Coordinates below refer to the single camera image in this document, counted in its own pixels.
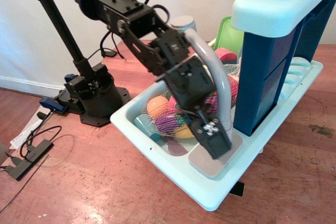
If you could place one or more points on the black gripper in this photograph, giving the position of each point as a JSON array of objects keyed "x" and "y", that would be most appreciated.
[{"x": 190, "y": 85}]

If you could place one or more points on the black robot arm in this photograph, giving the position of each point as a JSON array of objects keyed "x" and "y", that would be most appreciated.
[{"x": 43, "y": 39}]

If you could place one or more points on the grey toy faucet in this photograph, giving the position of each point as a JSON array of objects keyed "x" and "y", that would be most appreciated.
[{"x": 199, "y": 157}]

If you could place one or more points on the purple toy piece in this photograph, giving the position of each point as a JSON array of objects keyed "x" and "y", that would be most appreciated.
[{"x": 175, "y": 148}]

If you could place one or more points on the net bag of toy fruit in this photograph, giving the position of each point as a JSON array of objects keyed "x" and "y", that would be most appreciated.
[{"x": 164, "y": 112}]

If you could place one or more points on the black tape piece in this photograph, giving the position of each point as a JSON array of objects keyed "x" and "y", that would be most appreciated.
[{"x": 238, "y": 189}]

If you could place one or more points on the pink toy bowl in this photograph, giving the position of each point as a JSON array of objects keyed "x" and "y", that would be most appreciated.
[{"x": 226, "y": 56}]

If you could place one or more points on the green toy cutting board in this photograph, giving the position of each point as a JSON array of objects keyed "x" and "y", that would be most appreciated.
[{"x": 229, "y": 37}]

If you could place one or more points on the blue toy shelf unit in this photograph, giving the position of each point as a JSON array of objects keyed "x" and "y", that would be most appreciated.
[{"x": 275, "y": 31}]

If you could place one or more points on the blue clamp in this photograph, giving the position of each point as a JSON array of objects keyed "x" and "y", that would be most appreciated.
[{"x": 51, "y": 104}]

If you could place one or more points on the white paper sheet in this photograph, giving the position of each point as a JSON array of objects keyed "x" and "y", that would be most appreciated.
[{"x": 32, "y": 124}]

